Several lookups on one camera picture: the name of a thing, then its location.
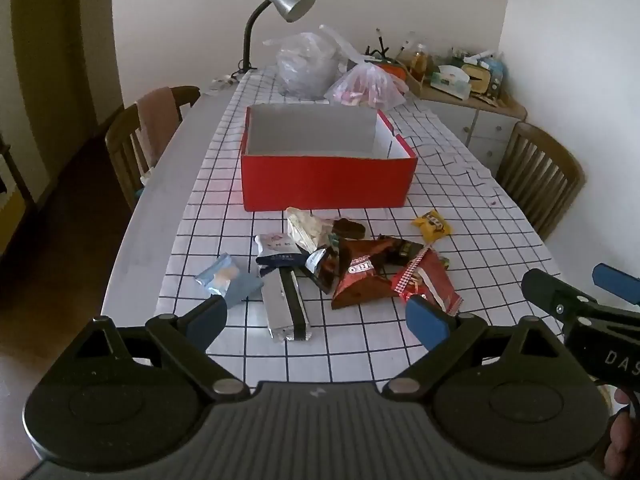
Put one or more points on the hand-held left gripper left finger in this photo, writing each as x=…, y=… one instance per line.
x=212, y=317

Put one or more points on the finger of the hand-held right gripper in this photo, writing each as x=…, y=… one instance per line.
x=617, y=280
x=550, y=290

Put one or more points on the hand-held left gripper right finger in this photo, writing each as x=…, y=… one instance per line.
x=425, y=317

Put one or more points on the red snack packet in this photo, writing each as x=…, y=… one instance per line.
x=430, y=285

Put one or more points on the light blue snack packet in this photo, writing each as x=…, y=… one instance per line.
x=217, y=275

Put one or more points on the grey blue snack packet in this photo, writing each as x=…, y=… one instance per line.
x=245, y=287

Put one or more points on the silver black long packet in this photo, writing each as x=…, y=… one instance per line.
x=277, y=310

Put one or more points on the dark small snack packet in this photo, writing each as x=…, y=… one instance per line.
x=400, y=250

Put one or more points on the brown triangular snack packet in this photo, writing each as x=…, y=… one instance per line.
x=360, y=275

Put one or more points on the yellow snack packet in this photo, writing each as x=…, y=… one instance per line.
x=432, y=227

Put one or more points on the white navy snack packet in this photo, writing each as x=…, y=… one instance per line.
x=275, y=247

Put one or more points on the black glossy snack packet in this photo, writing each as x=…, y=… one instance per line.
x=325, y=267

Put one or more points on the dark brown cookie packet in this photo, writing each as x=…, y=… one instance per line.
x=350, y=228

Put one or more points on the clear cream snack packet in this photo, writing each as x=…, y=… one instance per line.
x=305, y=227

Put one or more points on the red cardboard box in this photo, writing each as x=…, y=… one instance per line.
x=325, y=185

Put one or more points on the person's right hand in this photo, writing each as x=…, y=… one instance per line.
x=622, y=440

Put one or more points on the wooden chair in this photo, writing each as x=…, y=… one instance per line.
x=120, y=145
x=540, y=170

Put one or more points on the checked white tablecloth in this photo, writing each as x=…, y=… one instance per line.
x=450, y=170

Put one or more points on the white wooden cabinet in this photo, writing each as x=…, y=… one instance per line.
x=480, y=125

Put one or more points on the pink towel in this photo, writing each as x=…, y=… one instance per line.
x=157, y=120

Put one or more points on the blue patterned box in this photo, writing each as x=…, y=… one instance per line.
x=497, y=75

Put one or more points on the green white tissue box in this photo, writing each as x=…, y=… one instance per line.
x=450, y=82

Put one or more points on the white power strip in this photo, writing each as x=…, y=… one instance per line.
x=222, y=82

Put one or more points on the pinkish plastic bag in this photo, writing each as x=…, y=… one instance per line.
x=367, y=87

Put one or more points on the orange bag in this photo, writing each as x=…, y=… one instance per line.
x=392, y=69

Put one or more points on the glass jar with amber liquid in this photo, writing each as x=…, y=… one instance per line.
x=420, y=62

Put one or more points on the large clear plastic bag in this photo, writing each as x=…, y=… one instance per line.
x=305, y=67

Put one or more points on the black forked stand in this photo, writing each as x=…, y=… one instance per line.
x=378, y=47

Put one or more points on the brown wooden door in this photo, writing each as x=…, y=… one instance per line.
x=65, y=60

